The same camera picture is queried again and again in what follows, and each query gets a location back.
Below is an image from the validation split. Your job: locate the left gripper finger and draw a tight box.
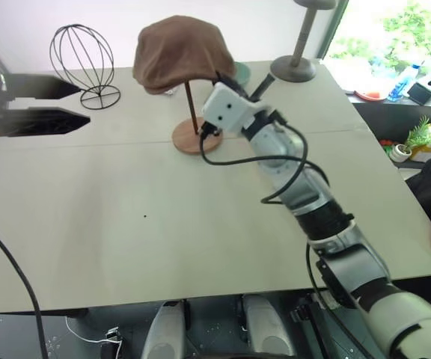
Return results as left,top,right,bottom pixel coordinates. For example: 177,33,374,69
6,106,91,138
4,73,84,101

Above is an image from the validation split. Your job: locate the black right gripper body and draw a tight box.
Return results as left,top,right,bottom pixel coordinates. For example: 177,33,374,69
223,76,257,103

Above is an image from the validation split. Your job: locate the brown cap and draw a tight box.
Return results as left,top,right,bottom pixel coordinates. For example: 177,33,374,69
132,14,237,96

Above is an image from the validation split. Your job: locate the grey mushroom hat stand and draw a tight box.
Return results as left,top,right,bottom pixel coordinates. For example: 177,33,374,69
269,0,337,82

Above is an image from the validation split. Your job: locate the wooden hat stand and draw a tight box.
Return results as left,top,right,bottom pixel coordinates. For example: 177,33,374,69
171,80,224,155

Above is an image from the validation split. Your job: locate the teal round dish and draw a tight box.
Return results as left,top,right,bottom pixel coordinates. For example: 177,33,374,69
233,61,253,85

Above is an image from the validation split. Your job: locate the red orange plate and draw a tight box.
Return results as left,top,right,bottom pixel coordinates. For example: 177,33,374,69
352,88,388,102

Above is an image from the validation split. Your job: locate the black side cabinet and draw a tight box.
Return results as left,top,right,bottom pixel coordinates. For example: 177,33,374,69
346,91,431,180

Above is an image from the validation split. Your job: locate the blue plastic water bottle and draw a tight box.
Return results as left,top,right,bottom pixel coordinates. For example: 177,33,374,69
387,62,424,102

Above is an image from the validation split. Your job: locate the small black box device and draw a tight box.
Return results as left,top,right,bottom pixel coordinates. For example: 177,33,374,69
406,73,431,106

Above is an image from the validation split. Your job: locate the small potted green plant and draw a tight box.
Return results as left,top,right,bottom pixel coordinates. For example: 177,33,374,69
393,114,431,162

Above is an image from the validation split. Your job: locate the grey rounded shell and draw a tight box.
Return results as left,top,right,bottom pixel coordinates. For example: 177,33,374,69
243,294,296,359
140,299,187,359

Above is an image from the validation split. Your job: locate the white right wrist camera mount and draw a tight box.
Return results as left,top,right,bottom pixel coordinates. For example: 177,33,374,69
201,82,272,134

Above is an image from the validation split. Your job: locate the black wire head stand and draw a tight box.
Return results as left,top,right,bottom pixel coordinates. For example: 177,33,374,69
49,23,121,111

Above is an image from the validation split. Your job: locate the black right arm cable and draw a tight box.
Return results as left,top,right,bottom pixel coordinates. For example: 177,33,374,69
199,111,331,205

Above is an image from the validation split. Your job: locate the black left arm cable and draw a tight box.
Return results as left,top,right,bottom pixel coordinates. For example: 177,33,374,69
0,213,49,359

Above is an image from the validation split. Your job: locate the thin white cable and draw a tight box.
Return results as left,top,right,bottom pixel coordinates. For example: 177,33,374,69
64,316,123,346

